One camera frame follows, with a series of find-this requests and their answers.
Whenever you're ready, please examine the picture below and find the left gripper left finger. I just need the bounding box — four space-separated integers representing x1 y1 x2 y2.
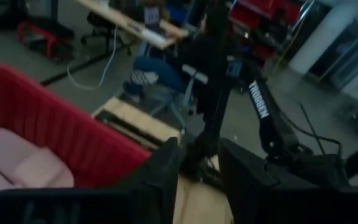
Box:
113 136 180 224

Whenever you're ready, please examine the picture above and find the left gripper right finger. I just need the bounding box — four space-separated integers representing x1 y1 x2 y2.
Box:
217 138 280 224

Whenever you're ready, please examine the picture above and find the red plastic bin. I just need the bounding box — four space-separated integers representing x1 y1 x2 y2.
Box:
0 61 152 189

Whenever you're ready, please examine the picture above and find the grey office chair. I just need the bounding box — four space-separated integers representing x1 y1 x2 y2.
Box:
146 63 213 127

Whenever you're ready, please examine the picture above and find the person's sneaker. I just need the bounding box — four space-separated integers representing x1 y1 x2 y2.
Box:
122 12 244 97

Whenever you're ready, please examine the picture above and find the pink slide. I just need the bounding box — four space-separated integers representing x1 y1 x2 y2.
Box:
0 127 75 189

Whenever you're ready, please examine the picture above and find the white keyboard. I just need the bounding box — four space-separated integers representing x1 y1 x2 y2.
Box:
140 27 168 45

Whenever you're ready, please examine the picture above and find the black office chair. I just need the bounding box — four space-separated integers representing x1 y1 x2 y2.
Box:
80 11 133 57

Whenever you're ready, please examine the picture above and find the shelf with red bins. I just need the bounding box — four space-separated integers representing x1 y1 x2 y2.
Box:
227 0 306 65

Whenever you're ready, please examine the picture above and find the wooden desk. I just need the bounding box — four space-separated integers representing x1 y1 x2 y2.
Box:
75 0 190 50

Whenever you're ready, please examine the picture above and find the red rolling stool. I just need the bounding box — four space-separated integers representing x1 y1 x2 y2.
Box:
17 16 76 62

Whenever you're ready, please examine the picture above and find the white floor cable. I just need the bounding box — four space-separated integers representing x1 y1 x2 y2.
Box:
67 24 119 91

